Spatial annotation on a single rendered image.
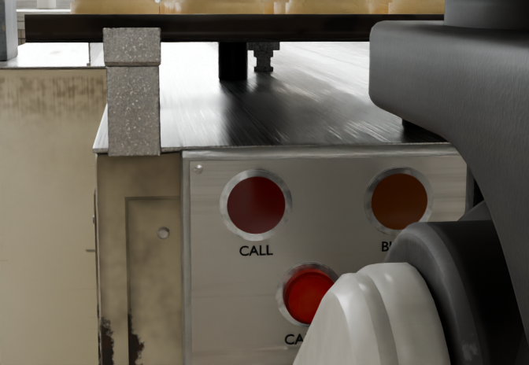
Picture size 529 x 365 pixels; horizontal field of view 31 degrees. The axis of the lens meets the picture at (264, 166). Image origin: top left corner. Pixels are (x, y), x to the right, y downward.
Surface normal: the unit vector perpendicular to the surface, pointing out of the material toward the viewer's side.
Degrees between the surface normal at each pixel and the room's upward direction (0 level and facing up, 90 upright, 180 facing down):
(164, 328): 90
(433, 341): 42
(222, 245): 90
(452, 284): 52
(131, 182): 90
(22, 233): 90
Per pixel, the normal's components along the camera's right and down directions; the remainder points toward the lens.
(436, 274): -0.99, 0.02
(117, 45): 0.13, 0.17
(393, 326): -0.70, -0.46
